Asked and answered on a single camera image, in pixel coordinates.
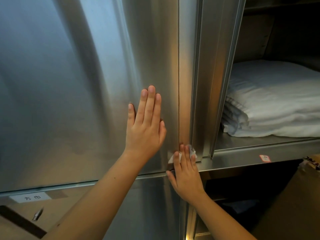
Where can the person's right hand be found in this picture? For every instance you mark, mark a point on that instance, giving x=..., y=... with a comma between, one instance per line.
x=187, y=179

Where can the person's left hand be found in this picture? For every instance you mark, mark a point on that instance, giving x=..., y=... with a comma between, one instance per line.
x=145, y=134

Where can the white wet wipe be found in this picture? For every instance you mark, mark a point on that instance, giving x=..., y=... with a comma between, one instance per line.
x=193, y=150

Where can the stainless steel cabinet door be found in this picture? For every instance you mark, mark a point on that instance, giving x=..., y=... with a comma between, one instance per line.
x=75, y=84
x=215, y=59
x=150, y=209

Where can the person's right forearm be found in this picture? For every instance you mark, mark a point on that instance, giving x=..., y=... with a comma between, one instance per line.
x=222, y=222

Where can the person's left forearm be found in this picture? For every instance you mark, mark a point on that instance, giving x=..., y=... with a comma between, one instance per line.
x=100, y=202

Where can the white paper label square towel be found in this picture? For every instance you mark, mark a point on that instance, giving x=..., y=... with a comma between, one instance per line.
x=30, y=197

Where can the small white shelf sticker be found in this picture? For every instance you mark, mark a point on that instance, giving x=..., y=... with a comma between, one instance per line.
x=265, y=158

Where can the brown taped cardboard box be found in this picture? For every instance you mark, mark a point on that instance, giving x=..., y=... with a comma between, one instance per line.
x=295, y=209

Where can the stack of white folded sheets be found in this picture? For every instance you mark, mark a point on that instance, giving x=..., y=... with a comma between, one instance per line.
x=275, y=97

